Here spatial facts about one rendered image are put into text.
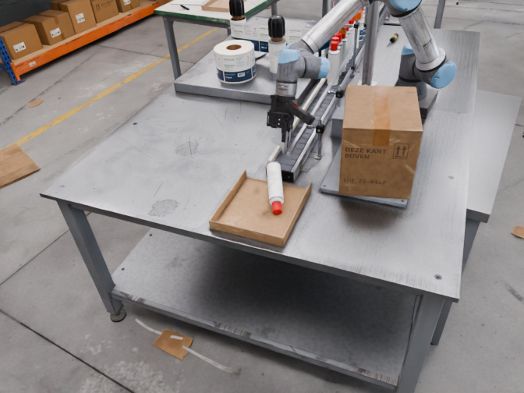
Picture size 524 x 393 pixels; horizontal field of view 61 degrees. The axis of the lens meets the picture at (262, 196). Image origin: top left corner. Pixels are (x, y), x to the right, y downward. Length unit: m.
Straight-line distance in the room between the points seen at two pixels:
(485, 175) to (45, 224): 2.51
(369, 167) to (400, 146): 0.12
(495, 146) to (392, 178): 0.58
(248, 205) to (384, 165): 0.48
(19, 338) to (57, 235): 0.72
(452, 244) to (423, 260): 0.12
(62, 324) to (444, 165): 1.92
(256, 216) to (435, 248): 0.58
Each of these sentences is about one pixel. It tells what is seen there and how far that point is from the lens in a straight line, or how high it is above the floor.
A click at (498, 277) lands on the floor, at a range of 2.63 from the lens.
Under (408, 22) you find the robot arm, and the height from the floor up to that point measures 1.28.
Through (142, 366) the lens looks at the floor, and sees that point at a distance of 2.23.
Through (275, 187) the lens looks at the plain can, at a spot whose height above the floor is 0.90.
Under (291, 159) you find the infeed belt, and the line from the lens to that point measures 1.70.
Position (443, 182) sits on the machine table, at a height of 0.83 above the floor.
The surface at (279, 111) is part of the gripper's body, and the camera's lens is 1.63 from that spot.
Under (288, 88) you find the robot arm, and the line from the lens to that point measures 1.59.
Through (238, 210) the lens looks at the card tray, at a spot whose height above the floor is 0.83.
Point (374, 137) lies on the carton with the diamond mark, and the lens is 1.44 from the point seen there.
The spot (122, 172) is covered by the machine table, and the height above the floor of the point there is 0.83.
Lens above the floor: 1.85
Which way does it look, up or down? 39 degrees down
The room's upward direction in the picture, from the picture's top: 4 degrees counter-clockwise
